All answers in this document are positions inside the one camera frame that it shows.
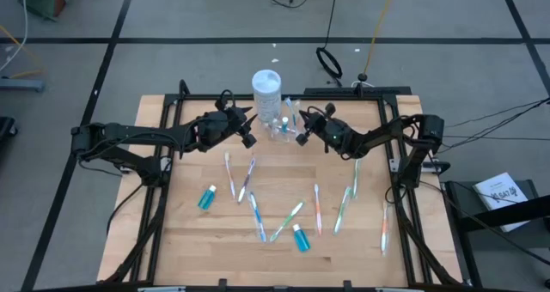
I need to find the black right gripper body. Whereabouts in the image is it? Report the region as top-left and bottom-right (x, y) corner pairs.
(296, 103), (351, 154)

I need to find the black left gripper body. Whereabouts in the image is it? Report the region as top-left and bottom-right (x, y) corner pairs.
(195, 106), (258, 149)

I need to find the clear plastic organizer box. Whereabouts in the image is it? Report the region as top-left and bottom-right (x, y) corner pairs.
(263, 110), (303, 143)

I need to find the green toothbrush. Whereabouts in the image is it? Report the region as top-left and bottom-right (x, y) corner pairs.
(332, 186), (353, 237)
(268, 199), (306, 244)
(351, 156), (363, 200)

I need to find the white printed booklet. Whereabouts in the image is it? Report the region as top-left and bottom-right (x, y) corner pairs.
(472, 171), (529, 233)

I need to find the grey flat floor base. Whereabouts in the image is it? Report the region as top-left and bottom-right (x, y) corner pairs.
(0, 77), (45, 94)

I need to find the black caster object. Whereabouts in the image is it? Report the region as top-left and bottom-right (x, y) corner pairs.
(0, 117), (18, 141)

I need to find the black side stand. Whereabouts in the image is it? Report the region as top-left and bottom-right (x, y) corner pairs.
(444, 179), (550, 250)

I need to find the green orange bag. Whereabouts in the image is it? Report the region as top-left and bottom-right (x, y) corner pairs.
(8, 0), (70, 22)

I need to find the black coiled floor cable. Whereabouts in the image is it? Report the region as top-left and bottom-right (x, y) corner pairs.
(315, 0), (344, 80)

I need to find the yellow floor cable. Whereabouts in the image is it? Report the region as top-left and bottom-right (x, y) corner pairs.
(0, 24), (44, 79)
(363, 0), (399, 75)

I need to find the black curved arm cable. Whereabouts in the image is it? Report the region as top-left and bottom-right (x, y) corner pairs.
(106, 182), (145, 237)

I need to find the black straight floor cable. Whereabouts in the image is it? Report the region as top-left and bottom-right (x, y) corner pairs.
(442, 133), (550, 142)

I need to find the black slanted floor cable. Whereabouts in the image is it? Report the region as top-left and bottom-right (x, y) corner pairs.
(442, 96), (550, 154)

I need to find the long white floor cable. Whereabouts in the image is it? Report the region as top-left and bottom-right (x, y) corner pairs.
(0, 0), (29, 74)

